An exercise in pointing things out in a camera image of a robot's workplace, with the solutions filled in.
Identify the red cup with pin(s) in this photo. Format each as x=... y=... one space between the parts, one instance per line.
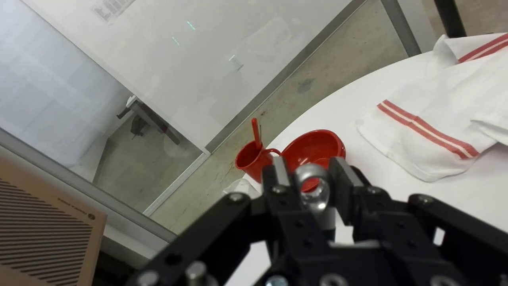
x=254 y=160

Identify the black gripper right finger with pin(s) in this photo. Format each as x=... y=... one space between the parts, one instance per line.
x=422 y=227

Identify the black tripod stand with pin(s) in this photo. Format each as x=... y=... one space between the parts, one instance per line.
x=449 y=15

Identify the white towel with red stripes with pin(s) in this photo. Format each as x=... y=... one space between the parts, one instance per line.
x=449 y=111

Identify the cardboard box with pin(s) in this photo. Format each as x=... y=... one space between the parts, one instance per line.
x=48 y=231

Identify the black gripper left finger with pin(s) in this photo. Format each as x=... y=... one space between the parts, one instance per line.
x=238 y=222

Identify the red bowl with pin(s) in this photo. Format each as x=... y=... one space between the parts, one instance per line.
x=311 y=147

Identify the small red spoon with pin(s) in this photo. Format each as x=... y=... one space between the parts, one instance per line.
x=256 y=131

